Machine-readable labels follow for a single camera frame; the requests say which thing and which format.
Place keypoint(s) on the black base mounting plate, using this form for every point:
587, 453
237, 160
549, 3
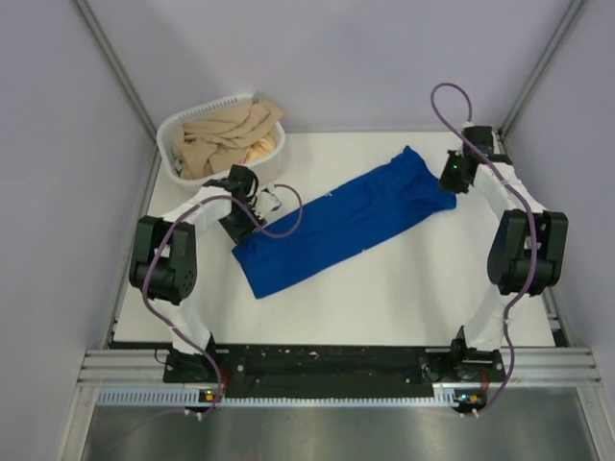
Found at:
302, 371

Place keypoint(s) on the blue printed t-shirt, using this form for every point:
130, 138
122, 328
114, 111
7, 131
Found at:
352, 218

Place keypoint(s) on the beige t-shirt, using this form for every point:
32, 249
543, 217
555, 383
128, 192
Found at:
218, 140

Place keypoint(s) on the aluminium frame rail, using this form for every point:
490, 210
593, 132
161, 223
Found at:
122, 368

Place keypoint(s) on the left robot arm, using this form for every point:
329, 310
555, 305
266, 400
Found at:
164, 265

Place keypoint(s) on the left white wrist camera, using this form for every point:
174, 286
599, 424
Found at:
267, 200

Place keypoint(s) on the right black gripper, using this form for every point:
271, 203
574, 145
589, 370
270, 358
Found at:
447, 184

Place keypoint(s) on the slotted cable duct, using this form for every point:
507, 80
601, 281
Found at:
201, 399

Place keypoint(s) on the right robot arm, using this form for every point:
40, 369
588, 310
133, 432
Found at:
526, 254

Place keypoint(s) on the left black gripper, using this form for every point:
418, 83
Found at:
237, 234

